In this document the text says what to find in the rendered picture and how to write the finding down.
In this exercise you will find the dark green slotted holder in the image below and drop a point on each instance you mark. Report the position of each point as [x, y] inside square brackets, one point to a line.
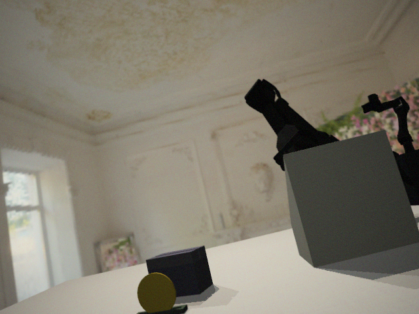
[174, 310]

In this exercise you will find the gold coin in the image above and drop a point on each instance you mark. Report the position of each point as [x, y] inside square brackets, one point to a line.
[156, 292]

